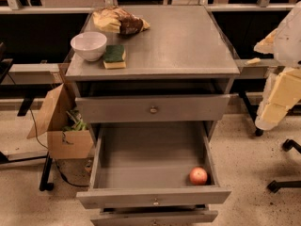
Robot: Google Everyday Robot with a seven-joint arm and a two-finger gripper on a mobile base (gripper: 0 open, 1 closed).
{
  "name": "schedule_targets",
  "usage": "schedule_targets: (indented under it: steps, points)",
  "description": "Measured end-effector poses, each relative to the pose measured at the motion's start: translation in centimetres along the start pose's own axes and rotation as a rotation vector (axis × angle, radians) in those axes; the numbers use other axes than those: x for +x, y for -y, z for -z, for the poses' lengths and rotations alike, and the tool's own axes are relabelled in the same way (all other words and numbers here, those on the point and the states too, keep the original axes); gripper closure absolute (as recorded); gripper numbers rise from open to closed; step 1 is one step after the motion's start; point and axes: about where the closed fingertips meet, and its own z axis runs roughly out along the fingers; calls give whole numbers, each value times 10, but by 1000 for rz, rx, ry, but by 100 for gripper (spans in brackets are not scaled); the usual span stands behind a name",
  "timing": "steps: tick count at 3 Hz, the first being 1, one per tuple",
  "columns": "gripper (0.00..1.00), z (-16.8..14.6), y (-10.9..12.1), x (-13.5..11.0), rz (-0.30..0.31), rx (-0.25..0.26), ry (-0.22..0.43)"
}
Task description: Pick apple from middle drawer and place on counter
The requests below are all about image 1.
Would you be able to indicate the red apple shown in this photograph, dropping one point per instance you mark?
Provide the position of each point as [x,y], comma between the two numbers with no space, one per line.
[198,176]

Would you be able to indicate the grey drawer cabinet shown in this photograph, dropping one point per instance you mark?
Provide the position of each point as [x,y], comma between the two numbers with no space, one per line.
[182,53]

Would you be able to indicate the black table leg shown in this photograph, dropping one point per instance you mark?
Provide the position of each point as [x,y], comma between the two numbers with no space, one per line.
[251,111]

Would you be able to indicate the small yellow foam piece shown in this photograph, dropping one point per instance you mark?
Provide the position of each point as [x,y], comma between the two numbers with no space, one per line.
[253,61]

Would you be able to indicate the white ceramic bowl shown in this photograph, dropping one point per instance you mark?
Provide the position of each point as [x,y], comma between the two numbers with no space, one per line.
[90,46]

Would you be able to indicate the grey bottom drawer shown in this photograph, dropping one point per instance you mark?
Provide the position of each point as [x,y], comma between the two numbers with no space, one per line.
[175,218]

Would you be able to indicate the grey top drawer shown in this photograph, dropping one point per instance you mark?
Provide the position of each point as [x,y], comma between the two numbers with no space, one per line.
[153,108]

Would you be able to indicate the green yellow sponge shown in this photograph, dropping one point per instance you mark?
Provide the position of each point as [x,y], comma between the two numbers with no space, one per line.
[114,57]

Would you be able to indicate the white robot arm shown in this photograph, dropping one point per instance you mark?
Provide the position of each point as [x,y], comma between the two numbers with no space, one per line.
[281,91]

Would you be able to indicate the crumpled chip bag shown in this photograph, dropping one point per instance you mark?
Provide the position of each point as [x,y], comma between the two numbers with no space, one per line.
[118,20]

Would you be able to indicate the brown cardboard box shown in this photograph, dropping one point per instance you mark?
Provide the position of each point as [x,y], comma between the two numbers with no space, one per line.
[52,118]

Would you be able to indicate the open grey middle drawer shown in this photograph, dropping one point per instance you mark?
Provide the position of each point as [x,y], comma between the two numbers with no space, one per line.
[148,165]

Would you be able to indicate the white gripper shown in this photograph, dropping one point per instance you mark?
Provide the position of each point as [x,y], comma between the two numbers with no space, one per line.
[289,42]

